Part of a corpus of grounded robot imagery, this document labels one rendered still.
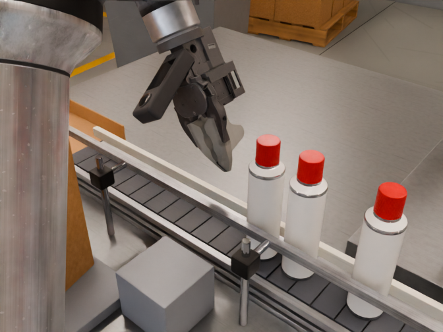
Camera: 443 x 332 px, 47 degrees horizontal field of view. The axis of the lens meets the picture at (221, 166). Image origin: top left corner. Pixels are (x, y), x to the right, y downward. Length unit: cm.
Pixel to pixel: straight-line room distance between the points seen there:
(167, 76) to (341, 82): 84
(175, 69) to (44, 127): 48
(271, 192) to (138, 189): 32
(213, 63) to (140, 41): 200
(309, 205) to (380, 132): 60
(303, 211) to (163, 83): 25
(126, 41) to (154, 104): 212
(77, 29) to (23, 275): 11
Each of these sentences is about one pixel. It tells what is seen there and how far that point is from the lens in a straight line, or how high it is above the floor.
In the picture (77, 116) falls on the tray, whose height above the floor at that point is 83.
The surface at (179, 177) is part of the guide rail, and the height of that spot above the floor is 91.
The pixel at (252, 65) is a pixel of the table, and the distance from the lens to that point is 154.
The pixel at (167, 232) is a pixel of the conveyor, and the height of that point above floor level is 87.
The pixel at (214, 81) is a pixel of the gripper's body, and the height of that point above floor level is 113.
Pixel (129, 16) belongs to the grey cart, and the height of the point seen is 60.
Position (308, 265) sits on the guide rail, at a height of 96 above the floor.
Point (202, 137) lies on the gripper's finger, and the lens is 76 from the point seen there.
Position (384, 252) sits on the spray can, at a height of 101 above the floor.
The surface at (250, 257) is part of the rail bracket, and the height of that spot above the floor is 97.
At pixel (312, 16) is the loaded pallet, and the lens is 394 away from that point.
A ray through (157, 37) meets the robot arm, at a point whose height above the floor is 119.
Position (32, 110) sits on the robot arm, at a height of 134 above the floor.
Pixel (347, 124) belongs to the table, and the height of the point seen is 83.
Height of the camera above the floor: 145
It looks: 35 degrees down
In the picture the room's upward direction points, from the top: straight up
